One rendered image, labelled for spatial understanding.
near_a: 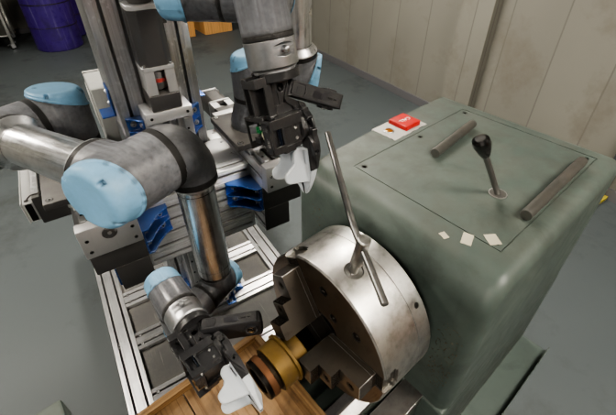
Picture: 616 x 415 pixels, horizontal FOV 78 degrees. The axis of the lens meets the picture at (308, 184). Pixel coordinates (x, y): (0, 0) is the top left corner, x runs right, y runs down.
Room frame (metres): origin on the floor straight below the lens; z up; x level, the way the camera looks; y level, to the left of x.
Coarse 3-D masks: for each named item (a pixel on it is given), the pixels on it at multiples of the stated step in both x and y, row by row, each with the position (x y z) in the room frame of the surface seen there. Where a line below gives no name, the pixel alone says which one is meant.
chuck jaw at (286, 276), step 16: (288, 256) 0.50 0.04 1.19; (288, 272) 0.45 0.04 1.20; (288, 288) 0.43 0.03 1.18; (304, 288) 0.45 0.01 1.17; (288, 304) 0.42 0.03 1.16; (304, 304) 0.43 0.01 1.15; (272, 320) 0.41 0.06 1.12; (288, 320) 0.40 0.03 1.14; (304, 320) 0.41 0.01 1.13; (288, 336) 0.38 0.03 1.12
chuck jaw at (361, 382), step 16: (336, 336) 0.39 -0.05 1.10; (320, 352) 0.36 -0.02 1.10; (336, 352) 0.36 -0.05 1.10; (352, 352) 0.36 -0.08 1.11; (304, 368) 0.33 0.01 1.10; (320, 368) 0.33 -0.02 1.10; (336, 368) 0.33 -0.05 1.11; (352, 368) 0.33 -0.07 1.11; (368, 368) 0.33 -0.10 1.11; (336, 384) 0.32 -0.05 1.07; (352, 384) 0.31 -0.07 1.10; (368, 384) 0.31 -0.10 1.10; (384, 384) 0.31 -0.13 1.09
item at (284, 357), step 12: (276, 336) 0.38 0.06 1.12; (264, 348) 0.36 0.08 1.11; (276, 348) 0.36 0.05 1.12; (288, 348) 0.35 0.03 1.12; (300, 348) 0.37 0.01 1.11; (252, 360) 0.34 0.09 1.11; (264, 360) 0.34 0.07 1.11; (276, 360) 0.34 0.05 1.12; (288, 360) 0.34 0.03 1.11; (252, 372) 0.34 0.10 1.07; (264, 372) 0.32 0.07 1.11; (276, 372) 0.32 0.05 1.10; (288, 372) 0.33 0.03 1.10; (300, 372) 0.33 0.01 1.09; (264, 384) 0.31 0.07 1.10; (276, 384) 0.31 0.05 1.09; (288, 384) 0.32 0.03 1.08; (276, 396) 0.30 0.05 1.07
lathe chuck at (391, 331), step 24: (312, 240) 0.53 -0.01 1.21; (336, 240) 0.50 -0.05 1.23; (312, 264) 0.45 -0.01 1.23; (336, 264) 0.44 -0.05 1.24; (312, 288) 0.44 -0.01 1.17; (336, 288) 0.40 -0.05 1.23; (360, 288) 0.40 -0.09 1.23; (384, 288) 0.41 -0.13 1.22; (336, 312) 0.39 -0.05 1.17; (360, 312) 0.36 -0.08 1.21; (384, 312) 0.37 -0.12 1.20; (408, 312) 0.39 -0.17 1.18; (360, 336) 0.35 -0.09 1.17; (384, 336) 0.34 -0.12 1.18; (408, 336) 0.36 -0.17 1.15; (384, 360) 0.32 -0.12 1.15; (408, 360) 0.34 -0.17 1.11
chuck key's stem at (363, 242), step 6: (360, 240) 0.42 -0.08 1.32; (366, 240) 0.42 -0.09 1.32; (360, 246) 0.41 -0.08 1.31; (366, 246) 0.41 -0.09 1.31; (354, 252) 0.42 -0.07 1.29; (354, 258) 0.42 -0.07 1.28; (360, 258) 0.41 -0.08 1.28; (354, 264) 0.42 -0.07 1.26; (360, 264) 0.42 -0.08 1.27; (354, 270) 0.42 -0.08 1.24
